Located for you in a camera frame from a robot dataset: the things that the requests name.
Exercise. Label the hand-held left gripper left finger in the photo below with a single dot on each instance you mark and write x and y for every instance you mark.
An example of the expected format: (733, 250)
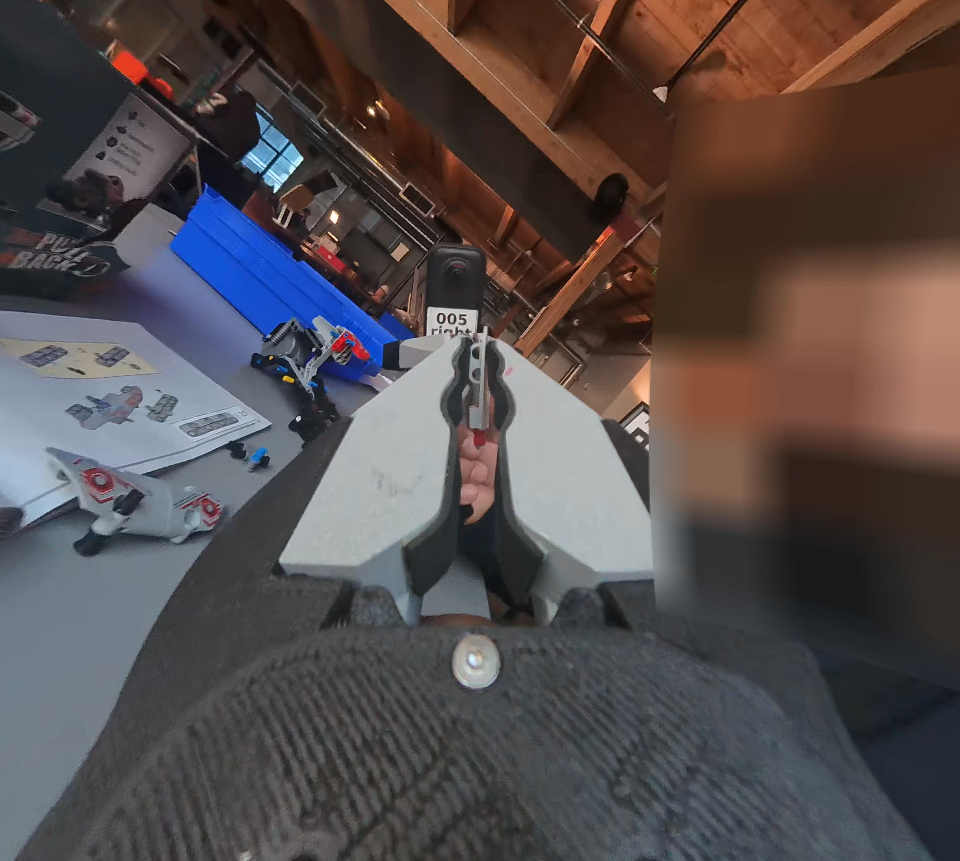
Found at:
(382, 471)

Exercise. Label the grey lego piece red pin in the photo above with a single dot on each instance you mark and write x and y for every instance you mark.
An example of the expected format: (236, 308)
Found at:
(477, 388)

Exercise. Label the blue lego pin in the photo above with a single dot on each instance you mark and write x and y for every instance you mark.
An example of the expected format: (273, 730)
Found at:
(259, 458)

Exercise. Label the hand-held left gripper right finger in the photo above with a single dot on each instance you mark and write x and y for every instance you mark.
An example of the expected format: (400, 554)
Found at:
(570, 471)

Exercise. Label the black lego box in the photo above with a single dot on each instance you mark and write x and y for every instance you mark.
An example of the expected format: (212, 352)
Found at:
(45, 126)

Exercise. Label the part-built lego chassis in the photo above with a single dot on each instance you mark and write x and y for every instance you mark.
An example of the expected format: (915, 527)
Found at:
(307, 358)

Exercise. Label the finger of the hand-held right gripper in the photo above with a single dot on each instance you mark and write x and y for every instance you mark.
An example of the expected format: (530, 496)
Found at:
(420, 351)

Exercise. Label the lego instruction booklet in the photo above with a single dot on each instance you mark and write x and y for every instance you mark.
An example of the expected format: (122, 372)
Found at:
(112, 366)

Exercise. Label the blue plastic bin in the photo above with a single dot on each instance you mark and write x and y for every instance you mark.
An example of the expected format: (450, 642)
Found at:
(247, 261)

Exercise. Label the black lego pin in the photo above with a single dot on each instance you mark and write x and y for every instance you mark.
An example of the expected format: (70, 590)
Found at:
(129, 501)
(238, 450)
(88, 543)

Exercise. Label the person's right hand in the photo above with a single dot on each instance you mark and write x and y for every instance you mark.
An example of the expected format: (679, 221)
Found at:
(476, 475)

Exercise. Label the grey lego wing red print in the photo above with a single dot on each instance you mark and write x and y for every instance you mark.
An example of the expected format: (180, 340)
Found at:
(150, 508)

